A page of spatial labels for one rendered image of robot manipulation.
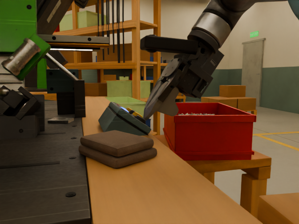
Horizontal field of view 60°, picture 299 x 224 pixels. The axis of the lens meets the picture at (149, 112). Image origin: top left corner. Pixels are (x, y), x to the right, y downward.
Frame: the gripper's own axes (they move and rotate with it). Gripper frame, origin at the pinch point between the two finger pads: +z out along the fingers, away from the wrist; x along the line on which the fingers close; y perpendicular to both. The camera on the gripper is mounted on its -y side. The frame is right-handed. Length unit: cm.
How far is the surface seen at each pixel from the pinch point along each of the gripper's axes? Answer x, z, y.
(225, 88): 550, -182, 312
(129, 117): -2.3, 2.6, -3.0
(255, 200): 4.6, 3.2, 41.7
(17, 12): 12.8, -2.9, -33.4
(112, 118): -1.4, 4.6, -5.5
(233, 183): 151, 6, 157
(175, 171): -22.5, 4.6, 0.9
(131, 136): -14.7, 4.5, -4.1
